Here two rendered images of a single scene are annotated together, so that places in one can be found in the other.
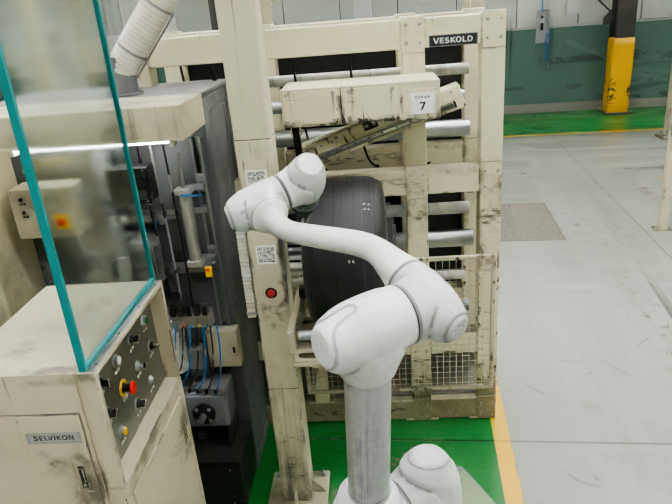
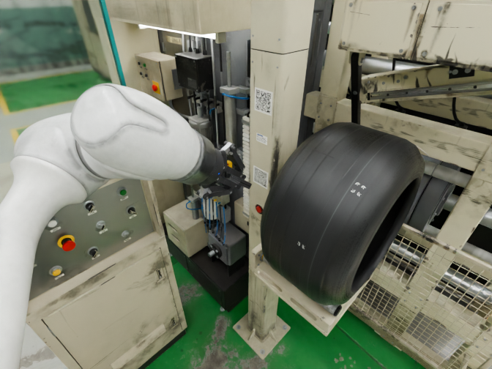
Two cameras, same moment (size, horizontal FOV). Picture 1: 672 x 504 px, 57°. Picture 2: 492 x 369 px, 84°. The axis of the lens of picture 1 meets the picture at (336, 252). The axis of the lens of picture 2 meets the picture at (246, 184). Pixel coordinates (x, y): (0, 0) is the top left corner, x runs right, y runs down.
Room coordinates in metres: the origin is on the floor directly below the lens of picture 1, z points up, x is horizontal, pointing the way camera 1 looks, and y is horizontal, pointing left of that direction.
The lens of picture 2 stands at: (1.46, -0.26, 1.81)
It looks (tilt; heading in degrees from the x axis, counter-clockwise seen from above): 36 degrees down; 41
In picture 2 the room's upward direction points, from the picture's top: straight up
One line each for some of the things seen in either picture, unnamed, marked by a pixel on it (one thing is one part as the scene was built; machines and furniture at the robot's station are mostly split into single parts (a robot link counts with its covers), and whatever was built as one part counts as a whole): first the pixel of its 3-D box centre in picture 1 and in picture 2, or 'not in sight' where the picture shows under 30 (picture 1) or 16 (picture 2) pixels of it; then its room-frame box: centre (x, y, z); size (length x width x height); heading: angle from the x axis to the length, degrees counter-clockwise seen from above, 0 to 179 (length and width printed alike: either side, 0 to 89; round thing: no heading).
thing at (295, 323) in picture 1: (297, 318); (283, 236); (2.22, 0.18, 0.90); 0.40 x 0.03 x 0.10; 176
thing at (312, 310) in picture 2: (340, 348); (295, 289); (2.06, 0.01, 0.83); 0.36 x 0.09 x 0.06; 86
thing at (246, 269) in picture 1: (246, 259); (250, 171); (2.18, 0.34, 1.19); 0.05 x 0.04 x 0.48; 176
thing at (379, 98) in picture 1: (360, 100); (463, 30); (2.49, -0.15, 1.71); 0.61 x 0.25 x 0.15; 86
